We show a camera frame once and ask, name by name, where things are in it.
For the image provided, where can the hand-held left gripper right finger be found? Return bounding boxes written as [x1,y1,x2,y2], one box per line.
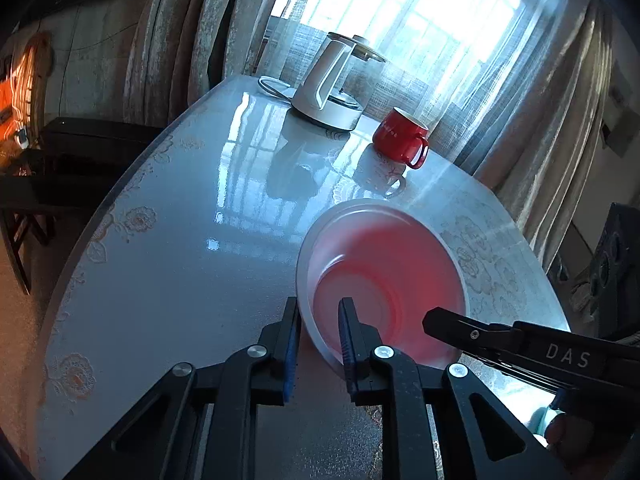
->
[338,297,571,480]

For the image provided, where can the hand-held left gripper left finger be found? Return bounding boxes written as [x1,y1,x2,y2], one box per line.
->
[65,296,302,480]

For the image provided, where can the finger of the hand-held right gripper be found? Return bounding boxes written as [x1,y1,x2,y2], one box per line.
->
[465,352,571,393]
[422,306,523,356]

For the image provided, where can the teal plate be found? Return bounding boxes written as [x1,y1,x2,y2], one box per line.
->
[522,406,556,448]

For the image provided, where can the red bowl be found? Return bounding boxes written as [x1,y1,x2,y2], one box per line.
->
[296,199,469,373]

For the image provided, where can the person's right hand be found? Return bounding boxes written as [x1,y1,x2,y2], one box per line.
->
[543,411,601,471]

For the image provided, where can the patterned tablecloth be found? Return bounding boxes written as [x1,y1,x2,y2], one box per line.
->
[37,75,571,480]

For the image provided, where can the beige heavy curtain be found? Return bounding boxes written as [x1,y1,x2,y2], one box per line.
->
[122,0,273,128]
[460,0,621,261]

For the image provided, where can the red mug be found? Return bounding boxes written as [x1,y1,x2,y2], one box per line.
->
[372,107,431,170]

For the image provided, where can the sheer white curtain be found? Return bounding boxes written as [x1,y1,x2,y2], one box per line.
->
[250,0,591,171]

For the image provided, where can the white electric kettle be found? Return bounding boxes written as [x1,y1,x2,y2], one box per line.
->
[290,32,388,133]

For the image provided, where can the large barred window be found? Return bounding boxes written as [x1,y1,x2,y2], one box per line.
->
[270,0,566,111]

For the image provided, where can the orange glowing heater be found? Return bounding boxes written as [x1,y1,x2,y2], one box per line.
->
[0,30,53,161]

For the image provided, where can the white kettle cord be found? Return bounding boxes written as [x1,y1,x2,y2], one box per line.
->
[257,76,301,108]

